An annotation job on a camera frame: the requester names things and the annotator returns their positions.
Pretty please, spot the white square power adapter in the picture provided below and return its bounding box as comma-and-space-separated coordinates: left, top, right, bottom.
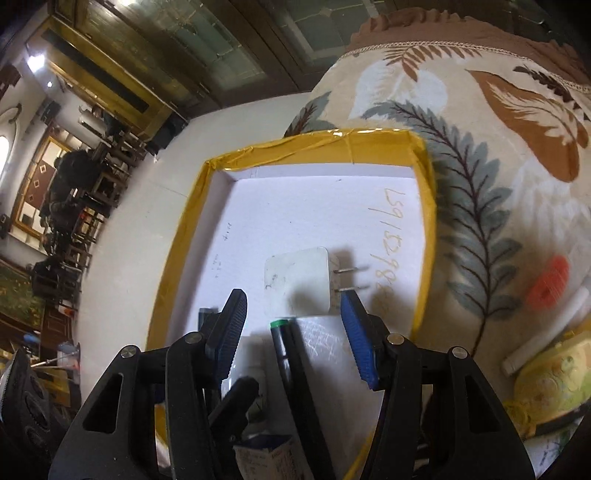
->
263, 247, 367, 319

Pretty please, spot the clear bottle white cap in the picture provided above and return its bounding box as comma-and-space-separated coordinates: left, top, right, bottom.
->
221, 335, 269, 438

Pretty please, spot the leaf patterned beige blanket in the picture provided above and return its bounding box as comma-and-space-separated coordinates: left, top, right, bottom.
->
287, 8, 590, 409

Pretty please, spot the small white carton in box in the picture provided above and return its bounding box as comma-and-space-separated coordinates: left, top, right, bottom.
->
233, 434, 308, 480

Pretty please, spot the red item in clear bag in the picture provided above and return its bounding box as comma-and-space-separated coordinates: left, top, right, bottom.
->
526, 255, 570, 311

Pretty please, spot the green capped black marker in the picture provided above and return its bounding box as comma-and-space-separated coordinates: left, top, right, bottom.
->
270, 319, 335, 479

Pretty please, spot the yellow taped cardboard box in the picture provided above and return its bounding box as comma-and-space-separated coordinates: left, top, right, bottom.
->
145, 128, 438, 480

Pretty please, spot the yellow bubble toy bottle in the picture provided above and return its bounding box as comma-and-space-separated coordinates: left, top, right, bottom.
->
504, 331, 590, 439

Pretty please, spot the wooden glass door cabinet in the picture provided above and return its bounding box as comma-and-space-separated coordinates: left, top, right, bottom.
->
26, 1, 396, 139

